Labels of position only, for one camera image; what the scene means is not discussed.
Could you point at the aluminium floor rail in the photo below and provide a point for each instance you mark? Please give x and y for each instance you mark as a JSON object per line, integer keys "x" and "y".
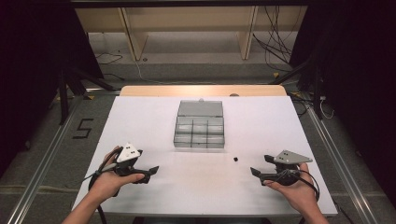
{"x": 342, "y": 168}
{"x": 37, "y": 180}

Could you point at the person's left hand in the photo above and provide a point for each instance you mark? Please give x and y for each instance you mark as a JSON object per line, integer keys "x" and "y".
{"x": 107, "y": 183}

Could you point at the white board table cover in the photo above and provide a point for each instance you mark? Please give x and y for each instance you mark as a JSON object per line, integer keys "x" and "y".
{"x": 199, "y": 189}

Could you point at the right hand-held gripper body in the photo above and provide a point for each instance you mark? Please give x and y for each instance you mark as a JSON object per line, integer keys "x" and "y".
{"x": 291, "y": 158}

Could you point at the yellow floor tape piece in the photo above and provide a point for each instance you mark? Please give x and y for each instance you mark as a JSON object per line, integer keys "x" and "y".
{"x": 276, "y": 75}
{"x": 90, "y": 97}

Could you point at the person's right hand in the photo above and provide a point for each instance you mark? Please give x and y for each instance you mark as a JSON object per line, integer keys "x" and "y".
{"x": 300, "y": 194}

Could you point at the small grey round knob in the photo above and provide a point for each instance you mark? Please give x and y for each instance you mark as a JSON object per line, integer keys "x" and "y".
{"x": 234, "y": 94}

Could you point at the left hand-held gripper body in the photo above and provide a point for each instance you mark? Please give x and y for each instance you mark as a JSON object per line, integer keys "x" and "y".
{"x": 127, "y": 153}

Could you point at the dark curtain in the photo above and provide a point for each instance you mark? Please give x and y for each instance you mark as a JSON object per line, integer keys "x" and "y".
{"x": 28, "y": 77}
{"x": 364, "y": 93}

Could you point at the clear plastic compartment box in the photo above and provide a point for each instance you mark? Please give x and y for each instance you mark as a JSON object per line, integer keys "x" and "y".
{"x": 199, "y": 130}

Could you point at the wooden table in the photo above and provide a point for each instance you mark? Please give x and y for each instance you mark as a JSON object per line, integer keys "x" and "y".
{"x": 186, "y": 90}

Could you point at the black metal stand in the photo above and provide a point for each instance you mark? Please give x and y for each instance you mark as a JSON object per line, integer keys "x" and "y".
{"x": 317, "y": 87}
{"x": 63, "y": 96}

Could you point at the light wooden shelf unit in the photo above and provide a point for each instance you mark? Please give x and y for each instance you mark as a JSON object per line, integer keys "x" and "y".
{"x": 134, "y": 34}

